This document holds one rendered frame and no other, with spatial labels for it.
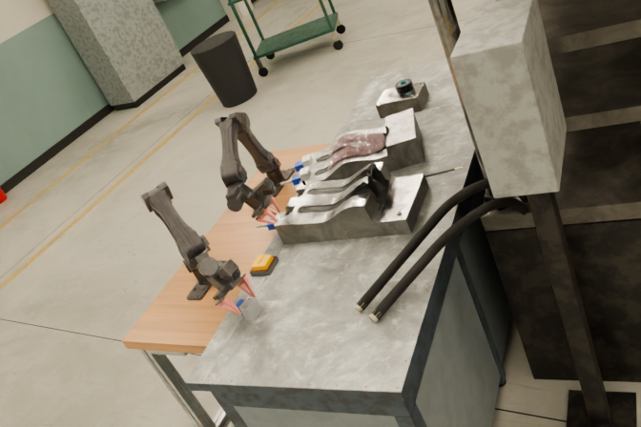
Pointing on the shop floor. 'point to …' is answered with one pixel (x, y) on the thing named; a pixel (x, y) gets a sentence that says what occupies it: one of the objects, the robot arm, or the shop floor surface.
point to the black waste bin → (225, 69)
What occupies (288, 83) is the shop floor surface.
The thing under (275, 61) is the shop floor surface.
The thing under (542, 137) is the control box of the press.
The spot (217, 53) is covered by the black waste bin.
